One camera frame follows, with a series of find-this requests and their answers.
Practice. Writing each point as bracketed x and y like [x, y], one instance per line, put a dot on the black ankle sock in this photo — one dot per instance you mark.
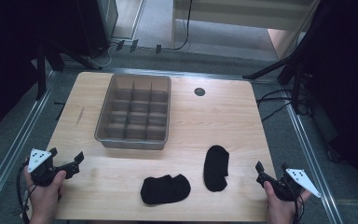
[216, 168]
[164, 189]

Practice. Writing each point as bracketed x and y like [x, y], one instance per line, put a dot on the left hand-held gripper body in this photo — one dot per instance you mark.
[38, 160]

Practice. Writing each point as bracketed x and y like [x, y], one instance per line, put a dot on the metal floor rail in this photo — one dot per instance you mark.
[310, 155]
[18, 143]

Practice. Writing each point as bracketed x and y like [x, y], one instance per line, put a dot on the dark round table grommet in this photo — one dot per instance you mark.
[199, 91]

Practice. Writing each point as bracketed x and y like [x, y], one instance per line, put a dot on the grey divided storage box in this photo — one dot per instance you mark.
[133, 143]

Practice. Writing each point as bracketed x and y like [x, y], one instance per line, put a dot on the person's left hand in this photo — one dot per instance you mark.
[45, 199]

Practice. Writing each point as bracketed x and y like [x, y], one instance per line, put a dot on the dark cabinet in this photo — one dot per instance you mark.
[98, 21]

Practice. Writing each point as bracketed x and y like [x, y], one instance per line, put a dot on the black metal stand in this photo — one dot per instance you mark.
[295, 77]
[42, 71]

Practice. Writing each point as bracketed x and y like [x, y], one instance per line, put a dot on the person's right hand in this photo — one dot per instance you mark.
[281, 211]

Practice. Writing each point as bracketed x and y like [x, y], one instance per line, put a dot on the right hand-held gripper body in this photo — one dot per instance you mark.
[301, 179]

